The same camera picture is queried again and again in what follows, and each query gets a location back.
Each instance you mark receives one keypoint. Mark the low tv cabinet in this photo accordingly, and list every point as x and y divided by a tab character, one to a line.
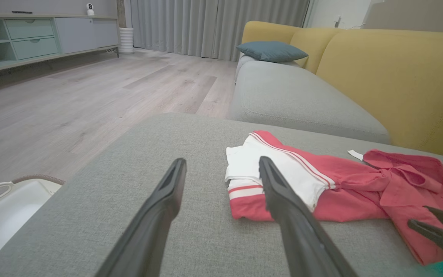
79	34

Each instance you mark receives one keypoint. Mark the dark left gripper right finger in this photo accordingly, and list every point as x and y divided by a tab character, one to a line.
298	231

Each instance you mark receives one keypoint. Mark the grey fabric ottoman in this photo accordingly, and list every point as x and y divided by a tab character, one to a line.
129	169

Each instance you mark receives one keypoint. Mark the white laundry basket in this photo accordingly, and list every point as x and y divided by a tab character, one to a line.
6	219

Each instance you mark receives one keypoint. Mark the small white security camera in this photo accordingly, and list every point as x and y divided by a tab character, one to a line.
90	9

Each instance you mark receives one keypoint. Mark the grey pleated curtain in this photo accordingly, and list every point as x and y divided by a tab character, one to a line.
214	23

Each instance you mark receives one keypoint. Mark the red white sports jersey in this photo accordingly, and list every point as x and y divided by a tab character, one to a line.
352	181

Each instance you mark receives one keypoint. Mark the blue-grey throw pillow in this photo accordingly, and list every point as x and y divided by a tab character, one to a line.
271	51

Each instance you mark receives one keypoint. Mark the grey sofa seat cushion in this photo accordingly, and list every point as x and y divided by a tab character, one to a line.
290	100
244	63

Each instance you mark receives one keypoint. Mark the pale green cabinet drawer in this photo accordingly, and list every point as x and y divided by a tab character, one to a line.
35	48
29	29

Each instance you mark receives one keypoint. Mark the large yellow sofa backrest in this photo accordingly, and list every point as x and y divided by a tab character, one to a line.
398	77

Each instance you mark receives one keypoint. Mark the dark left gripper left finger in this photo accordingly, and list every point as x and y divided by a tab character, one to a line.
152	223

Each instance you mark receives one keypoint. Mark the black remote control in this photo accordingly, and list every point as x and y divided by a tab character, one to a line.
21	12

